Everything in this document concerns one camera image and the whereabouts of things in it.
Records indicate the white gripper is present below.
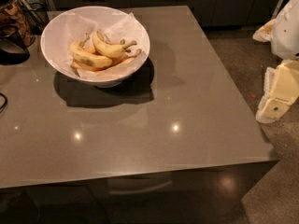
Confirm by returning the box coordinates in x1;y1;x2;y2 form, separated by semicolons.
252;0;299;124

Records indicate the yellow banana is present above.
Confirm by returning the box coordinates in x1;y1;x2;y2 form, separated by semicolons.
69;35;113;69
71;49;142;72
92;31;136;58

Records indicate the white bowl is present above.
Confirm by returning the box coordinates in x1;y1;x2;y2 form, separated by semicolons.
40;7;150;88

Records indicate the black kettle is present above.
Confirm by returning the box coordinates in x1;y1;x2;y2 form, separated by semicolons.
0;24;30;64

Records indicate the black wire rack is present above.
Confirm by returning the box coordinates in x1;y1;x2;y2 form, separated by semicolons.
19;0;50;35

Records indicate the black cable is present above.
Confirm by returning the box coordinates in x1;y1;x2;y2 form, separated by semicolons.
0;92;8;114

